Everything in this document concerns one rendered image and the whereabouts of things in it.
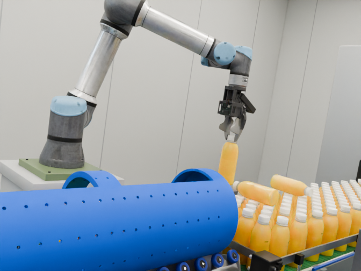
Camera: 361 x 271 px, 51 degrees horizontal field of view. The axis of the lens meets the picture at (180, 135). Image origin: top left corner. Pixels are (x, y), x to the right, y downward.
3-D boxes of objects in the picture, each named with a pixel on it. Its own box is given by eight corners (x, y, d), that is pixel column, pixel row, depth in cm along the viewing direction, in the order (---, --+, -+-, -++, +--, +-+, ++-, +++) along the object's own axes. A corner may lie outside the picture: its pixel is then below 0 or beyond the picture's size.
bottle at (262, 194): (275, 186, 145) (237, 175, 158) (267, 202, 143) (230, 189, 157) (282, 194, 149) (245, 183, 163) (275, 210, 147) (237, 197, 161)
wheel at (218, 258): (208, 255, 121) (212, 253, 120) (217, 252, 124) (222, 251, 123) (213, 269, 119) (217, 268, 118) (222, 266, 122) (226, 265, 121)
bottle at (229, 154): (232, 183, 156) (240, 139, 155) (233, 187, 149) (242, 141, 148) (215, 180, 157) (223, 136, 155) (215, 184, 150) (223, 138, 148)
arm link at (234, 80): (237, 76, 153) (253, 77, 147) (236, 87, 153) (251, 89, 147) (225, 73, 148) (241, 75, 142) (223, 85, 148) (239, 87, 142)
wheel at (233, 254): (224, 251, 126) (228, 249, 125) (232, 249, 129) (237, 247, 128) (228, 265, 124) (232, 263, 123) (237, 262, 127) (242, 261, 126)
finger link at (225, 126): (213, 136, 151) (219, 114, 149) (223, 137, 155) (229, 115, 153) (218, 139, 149) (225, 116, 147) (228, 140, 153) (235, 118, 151)
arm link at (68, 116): (42, 135, 124) (47, 93, 123) (52, 130, 137) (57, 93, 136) (79, 140, 125) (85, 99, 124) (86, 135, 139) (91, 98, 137)
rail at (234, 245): (187, 226, 153) (188, 218, 153) (188, 225, 154) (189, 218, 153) (269, 268, 124) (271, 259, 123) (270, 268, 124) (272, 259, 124)
